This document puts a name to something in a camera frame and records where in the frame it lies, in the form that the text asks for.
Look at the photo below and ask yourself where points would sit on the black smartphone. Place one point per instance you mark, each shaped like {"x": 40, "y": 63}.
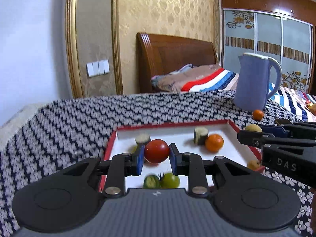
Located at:
{"x": 281, "y": 122}

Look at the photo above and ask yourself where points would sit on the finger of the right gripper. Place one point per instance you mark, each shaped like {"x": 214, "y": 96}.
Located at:
{"x": 288, "y": 141}
{"x": 297, "y": 130}

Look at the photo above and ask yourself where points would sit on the red white shallow box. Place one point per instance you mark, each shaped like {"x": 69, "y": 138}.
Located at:
{"x": 123, "y": 140}

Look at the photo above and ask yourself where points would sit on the black white floral tablecloth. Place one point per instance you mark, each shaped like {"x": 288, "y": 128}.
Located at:
{"x": 65, "y": 132}

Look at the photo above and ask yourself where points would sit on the red cherry tomato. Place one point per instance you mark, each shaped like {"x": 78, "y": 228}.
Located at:
{"x": 156, "y": 151}
{"x": 150, "y": 162}

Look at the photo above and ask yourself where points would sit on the small orange kumquat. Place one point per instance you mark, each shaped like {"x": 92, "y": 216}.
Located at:
{"x": 258, "y": 115}

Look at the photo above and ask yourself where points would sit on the striped folded blanket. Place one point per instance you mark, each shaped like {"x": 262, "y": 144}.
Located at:
{"x": 192, "y": 78}

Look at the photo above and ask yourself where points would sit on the dark eggplant chunk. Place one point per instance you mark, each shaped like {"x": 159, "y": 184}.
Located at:
{"x": 200, "y": 135}
{"x": 142, "y": 138}

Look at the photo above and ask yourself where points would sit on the white wall switch panel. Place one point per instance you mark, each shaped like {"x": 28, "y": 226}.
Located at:
{"x": 97, "y": 68}

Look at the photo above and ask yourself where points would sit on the glass sliding wardrobe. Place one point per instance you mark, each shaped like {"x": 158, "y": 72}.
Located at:
{"x": 281, "y": 29}

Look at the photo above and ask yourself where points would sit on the tan longan fruit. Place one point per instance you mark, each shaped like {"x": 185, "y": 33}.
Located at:
{"x": 253, "y": 128}
{"x": 253, "y": 165}

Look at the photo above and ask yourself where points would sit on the wooden bed headboard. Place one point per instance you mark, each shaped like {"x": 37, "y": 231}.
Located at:
{"x": 159, "y": 54}

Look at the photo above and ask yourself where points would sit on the large green tomato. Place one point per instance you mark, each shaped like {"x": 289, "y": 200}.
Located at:
{"x": 133, "y": 149}

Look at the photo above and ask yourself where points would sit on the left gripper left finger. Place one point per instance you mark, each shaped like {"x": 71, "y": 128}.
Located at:
{"x": 116, "y": 170}

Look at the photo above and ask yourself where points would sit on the blue plastic pitcher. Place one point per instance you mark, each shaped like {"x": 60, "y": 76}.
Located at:
{"x": 252, "y": 90}

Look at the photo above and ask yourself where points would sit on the orange mandarin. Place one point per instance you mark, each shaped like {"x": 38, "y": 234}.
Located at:
{"x": 214, "y": 143}

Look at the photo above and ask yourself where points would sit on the small green tomato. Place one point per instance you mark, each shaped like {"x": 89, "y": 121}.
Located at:
{"x": 169, "y": 181}

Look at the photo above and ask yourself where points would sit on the green pepper piece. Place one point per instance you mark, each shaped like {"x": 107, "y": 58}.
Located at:
{"x": 151, "y": 182}

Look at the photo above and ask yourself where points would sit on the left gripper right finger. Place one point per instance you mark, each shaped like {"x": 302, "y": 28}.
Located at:
{"x": 195, "y": 168}

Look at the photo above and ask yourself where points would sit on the gold wall moulding frame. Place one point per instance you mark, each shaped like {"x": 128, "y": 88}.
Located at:
{"x": 91, "y": 35}

